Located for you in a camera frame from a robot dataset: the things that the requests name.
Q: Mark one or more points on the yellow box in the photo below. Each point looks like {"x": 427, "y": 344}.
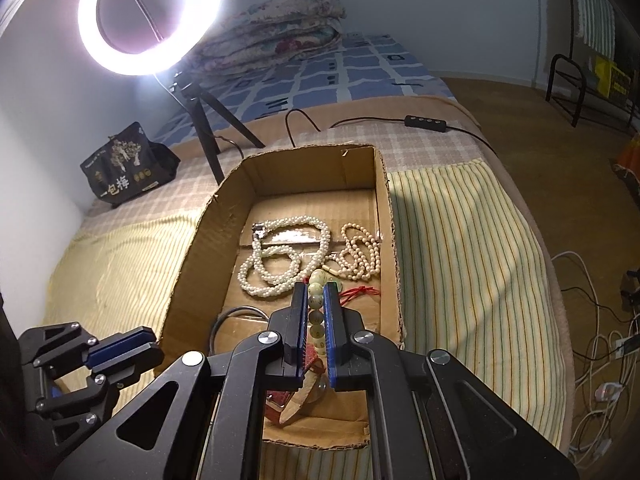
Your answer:
{"x": 612, "y": 83}

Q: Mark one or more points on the black clothes rack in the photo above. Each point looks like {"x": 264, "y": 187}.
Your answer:
{"x": 572, "y": 84}

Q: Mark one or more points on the striped hanging towel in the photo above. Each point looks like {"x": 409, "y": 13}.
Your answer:
{"x": 596, "y": 26}

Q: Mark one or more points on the folded floral quilt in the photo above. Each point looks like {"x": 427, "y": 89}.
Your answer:
{"x": 265, "y": 35}

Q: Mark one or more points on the orange covered stool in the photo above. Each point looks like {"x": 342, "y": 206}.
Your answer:
{"x": 627, "y": 164}

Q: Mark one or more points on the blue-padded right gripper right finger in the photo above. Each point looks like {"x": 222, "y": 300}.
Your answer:
{"x": 337, "y": 341}

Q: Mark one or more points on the yellow striped cloth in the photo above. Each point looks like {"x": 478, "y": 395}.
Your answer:
{"x": 462, "y": 269}

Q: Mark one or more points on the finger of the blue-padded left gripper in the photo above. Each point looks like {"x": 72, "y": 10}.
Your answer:
{"x": 126, "y": 370}
{"x": 118, "y": 344}

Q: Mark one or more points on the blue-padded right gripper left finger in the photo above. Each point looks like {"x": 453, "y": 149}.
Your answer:
{"x": 294, "y": 335}

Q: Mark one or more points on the red leather strap watch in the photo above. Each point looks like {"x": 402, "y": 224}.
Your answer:
{"x": 281, "y": 407}

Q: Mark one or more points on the white ring light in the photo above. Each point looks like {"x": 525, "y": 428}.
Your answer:
{"x": 195, "y": 18}

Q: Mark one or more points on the blue checked bedsheet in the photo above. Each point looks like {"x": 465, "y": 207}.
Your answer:
{"x": 358, "y": 67}

